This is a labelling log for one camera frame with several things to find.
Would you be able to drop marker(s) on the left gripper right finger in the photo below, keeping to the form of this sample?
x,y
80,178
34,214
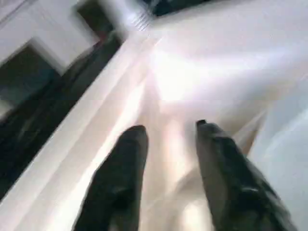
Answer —
x,y
235,183

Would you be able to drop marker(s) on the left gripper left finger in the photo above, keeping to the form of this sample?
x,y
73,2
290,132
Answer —
x,y
115,187

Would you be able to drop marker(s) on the white plastic table top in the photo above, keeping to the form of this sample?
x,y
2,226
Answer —
x,y
192,72

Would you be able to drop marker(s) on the white cabinet with glass doors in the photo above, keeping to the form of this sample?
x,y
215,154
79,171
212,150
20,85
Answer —
x,y
48,29

